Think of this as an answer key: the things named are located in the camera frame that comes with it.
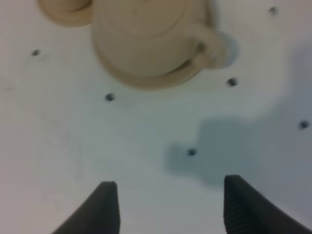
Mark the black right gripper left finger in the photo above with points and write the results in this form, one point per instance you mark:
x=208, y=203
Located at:
x=98, y=214

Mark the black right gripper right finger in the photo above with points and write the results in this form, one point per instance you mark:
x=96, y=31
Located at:
x=246, y=211

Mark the beige ceramic teapot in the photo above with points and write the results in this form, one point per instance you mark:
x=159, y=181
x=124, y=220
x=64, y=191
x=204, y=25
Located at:
x=151, y=31

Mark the beige teapot saucer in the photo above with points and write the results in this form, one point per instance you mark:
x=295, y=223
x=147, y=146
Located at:
x=156, y=80

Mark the beige right teacup saucer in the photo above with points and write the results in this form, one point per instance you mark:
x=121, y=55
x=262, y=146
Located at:
x=68, y=19

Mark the beige right teacup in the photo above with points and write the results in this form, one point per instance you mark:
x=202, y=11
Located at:
x=66, y=5

